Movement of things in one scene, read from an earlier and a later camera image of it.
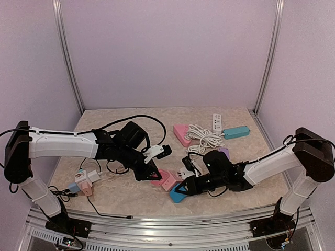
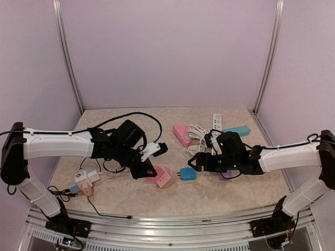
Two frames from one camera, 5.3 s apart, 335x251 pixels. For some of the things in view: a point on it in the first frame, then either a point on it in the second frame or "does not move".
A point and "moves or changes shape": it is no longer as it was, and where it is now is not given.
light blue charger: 74,187 does not move
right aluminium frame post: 271,56 does not move
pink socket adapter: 169,179 moves or changes shape
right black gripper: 192,184 → 207,163
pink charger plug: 86,187 does not move
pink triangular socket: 180,130 does not move
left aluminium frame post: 66,53 does not move
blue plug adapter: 177,197 → 187,174
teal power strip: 235,132 does not move
